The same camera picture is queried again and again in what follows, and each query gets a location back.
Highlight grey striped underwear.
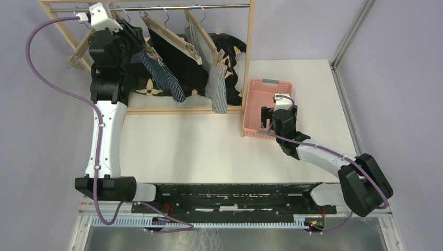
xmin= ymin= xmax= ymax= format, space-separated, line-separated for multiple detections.
xmin=184 ymin=20 xmax=227 ymax=114

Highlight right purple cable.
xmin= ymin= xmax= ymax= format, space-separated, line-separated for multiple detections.
xmin=267 ymin=95 xmax=389 ymax=236

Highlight pink plastic basket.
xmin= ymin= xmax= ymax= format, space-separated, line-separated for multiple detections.
xmin=242 ymin=78 xmax=293 ymax=140

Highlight white cable duct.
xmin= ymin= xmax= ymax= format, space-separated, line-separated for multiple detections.
xmin=110 ymin=216 xmax=311 ymax=230

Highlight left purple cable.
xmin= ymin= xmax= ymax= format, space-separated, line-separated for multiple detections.
xmin=26 ymin=16 xmax=122 ymax=226

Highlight metal hanging rod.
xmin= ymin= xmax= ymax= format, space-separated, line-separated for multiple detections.
xmin=50 ymin=4 xmax=251 ymax=13

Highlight wooden clip hanger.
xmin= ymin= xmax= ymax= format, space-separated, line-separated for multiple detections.
xmin=184 ymin=9 xmax=227 ymax=69
xmin=58 ymin=2 xmax=150 ymax=66
xmin=139 ymin=6 xmax=202 ymax=65

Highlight aluminium corner post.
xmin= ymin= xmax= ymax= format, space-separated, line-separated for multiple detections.
xmin=330 ymin=0 xmax=377 ymax=69

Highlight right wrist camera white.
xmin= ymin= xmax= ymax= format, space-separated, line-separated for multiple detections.
xmin=274 ymin=94 xmax=295 ymax=111

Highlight black underwear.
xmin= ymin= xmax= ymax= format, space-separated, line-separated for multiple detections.
xmin=148 ymin=29 xmax=208 ymax=96

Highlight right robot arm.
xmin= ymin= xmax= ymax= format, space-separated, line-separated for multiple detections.
xmin=261 ymin=107 xmax=393 ymax=217

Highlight wooden clothes rack frame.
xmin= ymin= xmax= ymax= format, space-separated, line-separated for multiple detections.
xmin=37 ymin=1 xmax=256 ymax=115

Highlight purple cable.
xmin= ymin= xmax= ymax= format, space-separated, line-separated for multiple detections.
xmin=26 ymin=16 xmax=122 ymax=226
xmin=267 ymin=95 xmax=389 ymax=236

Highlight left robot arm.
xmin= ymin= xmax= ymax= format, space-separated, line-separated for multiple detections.
xmin=74 ymin=18 xmax=165 ymax=213

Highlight black floral blanket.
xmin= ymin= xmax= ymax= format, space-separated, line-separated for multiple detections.
xmin=134 ymin=33 xmax=247 ymax=106

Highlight navy striped underwear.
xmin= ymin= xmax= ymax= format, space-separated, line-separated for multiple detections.
xmin=131 ymin=50 xmax=186 ymax=102

